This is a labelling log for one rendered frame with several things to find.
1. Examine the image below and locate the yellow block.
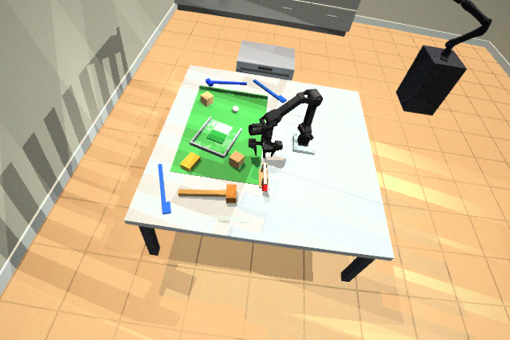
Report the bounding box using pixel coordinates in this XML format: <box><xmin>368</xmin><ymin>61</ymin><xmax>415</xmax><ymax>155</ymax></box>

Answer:
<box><xmin>180</xmin><ymin>152</ymin><xmax>200</xmax><ymax>172</ymax></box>

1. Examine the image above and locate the tan cube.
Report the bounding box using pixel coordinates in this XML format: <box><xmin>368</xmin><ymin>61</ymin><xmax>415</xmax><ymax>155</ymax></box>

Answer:
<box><xmin>200</xmin><ymin>92</ymin><xmax>214</xmax><ymax>106</ymax></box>
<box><xmin>229</xmin><ymin>151</ymin><xmax>245</xmax><ymax>169</ymax></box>

